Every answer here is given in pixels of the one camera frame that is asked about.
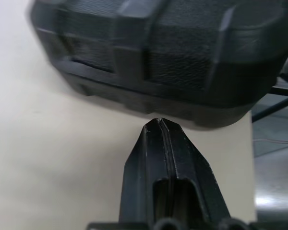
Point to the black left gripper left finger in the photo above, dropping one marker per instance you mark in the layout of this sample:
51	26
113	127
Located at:
139	167

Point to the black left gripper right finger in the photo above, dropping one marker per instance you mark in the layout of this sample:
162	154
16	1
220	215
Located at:
194	172

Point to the black plastic tool case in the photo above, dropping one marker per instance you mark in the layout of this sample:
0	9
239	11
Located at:
158	60

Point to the black metal frame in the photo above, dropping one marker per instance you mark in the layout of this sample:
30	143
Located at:
278	103

